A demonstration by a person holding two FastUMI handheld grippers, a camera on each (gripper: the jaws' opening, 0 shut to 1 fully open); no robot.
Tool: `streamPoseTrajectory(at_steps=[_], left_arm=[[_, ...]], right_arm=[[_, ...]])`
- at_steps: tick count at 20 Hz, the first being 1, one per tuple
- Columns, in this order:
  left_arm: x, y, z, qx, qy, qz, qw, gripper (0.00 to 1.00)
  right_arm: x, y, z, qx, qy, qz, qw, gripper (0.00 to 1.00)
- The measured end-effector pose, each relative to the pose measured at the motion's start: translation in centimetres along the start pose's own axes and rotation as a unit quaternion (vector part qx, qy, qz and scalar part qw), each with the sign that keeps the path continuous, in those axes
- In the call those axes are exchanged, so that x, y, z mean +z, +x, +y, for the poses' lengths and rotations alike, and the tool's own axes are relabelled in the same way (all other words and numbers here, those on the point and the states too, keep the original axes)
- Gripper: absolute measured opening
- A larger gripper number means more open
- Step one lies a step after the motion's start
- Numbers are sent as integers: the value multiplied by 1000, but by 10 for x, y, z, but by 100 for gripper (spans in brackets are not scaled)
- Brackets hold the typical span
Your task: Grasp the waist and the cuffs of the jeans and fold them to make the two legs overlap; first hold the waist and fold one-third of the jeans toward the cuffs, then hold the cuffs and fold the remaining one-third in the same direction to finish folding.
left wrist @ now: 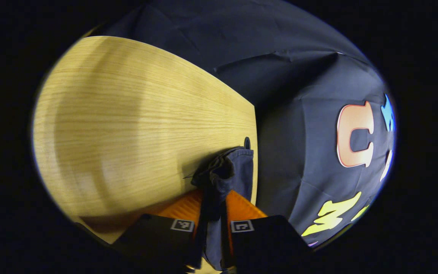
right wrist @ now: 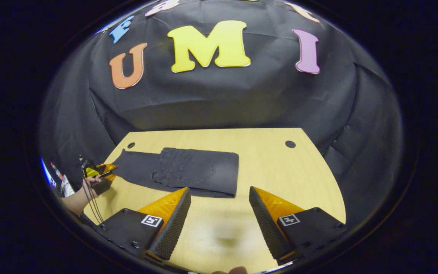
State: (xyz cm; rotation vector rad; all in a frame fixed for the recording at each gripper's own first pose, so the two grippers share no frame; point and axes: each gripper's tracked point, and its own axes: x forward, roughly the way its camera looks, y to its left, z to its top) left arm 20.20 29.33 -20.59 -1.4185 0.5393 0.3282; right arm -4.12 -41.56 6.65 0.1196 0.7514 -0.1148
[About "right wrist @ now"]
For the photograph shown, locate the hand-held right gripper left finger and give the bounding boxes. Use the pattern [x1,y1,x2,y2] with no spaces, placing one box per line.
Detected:
[94,187,192,262]

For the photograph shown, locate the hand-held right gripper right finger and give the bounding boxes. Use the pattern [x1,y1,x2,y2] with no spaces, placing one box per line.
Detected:
[249,186,347,266]

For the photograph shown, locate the dark grey jeans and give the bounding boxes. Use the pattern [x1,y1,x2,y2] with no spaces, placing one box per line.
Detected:
[112,148,239,198]

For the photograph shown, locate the white side desk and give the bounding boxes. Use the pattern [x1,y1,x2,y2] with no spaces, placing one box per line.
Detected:
[61,174,76,198]

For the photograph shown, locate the computer monitor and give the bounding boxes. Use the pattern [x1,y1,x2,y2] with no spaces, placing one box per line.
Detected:
[40,157,57,188]

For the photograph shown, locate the black backdrop cloth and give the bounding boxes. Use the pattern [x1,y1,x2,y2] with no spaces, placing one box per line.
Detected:
[40,0,402,225]

